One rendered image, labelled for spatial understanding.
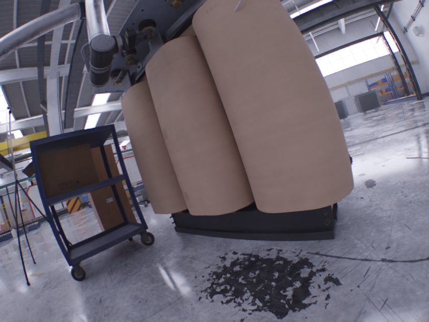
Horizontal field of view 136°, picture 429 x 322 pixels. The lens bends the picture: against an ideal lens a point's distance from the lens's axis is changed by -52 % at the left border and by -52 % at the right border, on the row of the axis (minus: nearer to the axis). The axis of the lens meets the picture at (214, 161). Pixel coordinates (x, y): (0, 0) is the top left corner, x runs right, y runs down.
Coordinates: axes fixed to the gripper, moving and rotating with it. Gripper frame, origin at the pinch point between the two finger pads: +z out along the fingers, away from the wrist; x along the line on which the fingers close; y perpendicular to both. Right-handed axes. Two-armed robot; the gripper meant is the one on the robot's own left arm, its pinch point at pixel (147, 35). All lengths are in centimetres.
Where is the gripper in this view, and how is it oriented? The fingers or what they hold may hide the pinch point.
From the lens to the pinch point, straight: 116.5
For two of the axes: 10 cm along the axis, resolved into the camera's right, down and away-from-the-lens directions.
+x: -4.5, 1.2, 8.9
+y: -4.9, -8.6, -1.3
